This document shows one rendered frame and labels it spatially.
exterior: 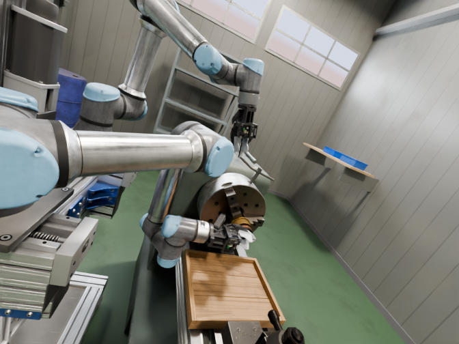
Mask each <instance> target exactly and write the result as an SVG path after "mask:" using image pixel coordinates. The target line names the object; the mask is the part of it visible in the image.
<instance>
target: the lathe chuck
mask: <svg viewBox="0 0 459 344"><path fill-rule="evenodd" d="M248 182H250V180H248V179H246V178H244V177H240V176H227V177H222V178H220V179H218V180H216V181H214V182H213V183H211V184H210V185H209V186H208V187H207V188H206V189H205V190H204V191H203V193H202V194H201V196H200V198H199V202H198V213H199V219H200V220H201V221H205V222H208V223H212V224H214V223H215V222H216V220H217V217H218V216H219V215H220V214H221V213H222V214H225V215H226V216H228V217H229V218H230V219H231V220H233V218H232V215H231V214H230V212H226V211H227V210H228V209H229V208H228V204H227V199H226V196H225V191H224V187H222V186H224V185H226V184H232V186H233V189H234V192H235V193H236V198H237V202H238V204H239V207H240V209H243V212H244V213H249V214H258V215H263V216H265V213H266V202H265V199H264V197H263V195H262V194H261V192H260V191H259V190H258V189H257V188H256V186H255V185H254V184H253V183H252V184H253V185H251V184H250V183H248Z"/></svg>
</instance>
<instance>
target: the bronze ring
mask: <svg viewBox="0 0 459 344"><path fill-rule="evenodd" d="M232 223H234V224H239V225H242V226H243V227H245V228H246V229H247V230H248V231H250V232H251V233H252V234H253V232H252V228H251V224H250V222H249V220H248V219H247V218H245V217H239V218H236V219H234V220H232V222H231V223H230V224H232Z"/></svg>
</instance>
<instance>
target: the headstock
mask: <svg viewBox="0 0 459 344"><path fill-rule="evenodd" d="M242 157H243V158H244V159H245V160H246V161H247V162H248V163H249V164H250V165H251V166H252V167H253V168H255V167H257V168H258V167H260V166H259V165H258V164H257V163H253V161H252V160H251V159H250V158H249V157H248V156H247V155H246V153H244V154H243V155H242ZM260 168H261V167H260ZM255 169H256V168H255ZM224 173H238V174H241V175H244V176H246V177H248V178H249V179H250V180H251V177H252V176H253V174H254V173H255V171H253V170H251V169H250V168H249V167H248V166H247V165H246V164H245V163H244V162H243V161H242V160H241V159H240V158H237V156H236V155H235V153H234V156H233V158H232V161H231V163H230V165H229V167H228V168H227V169H226V171H225V172H224ZM224 173H223V174H224ZM212 178H213V177H210V176H207V175H206V174H205V173H204V172H196V173H187V172H185V171H184V172H183V174H182V178H181V180H180V184H179V186H178V190H177V192H176V195H175V198H174V200H173V204H172V207H171V210H170V213H169V215H173V216H181V217H185V218H186V217H187V218H191V219H192V218H193V219H195V220H200V219H199V213H198V209H197V198H198V195H199V193H200V191H201V189H202V188H203V187H204V185H205V184H206V183H207V182H208V181H210V180H211V179H212ZM199 181H200V182H199ZM253 183H254V185H255V186H256V188H257V189H258V190H259V191H260V192H261V194H262V195H263V197H264V196H265V194H266V192H267V190H268V188H269V186H270V179H268V178H266V177H264V176H263V175H260V174H259V175H258V177H257V179H256V180H254V181H253ZM188 198H189V199H188Z"/></svg>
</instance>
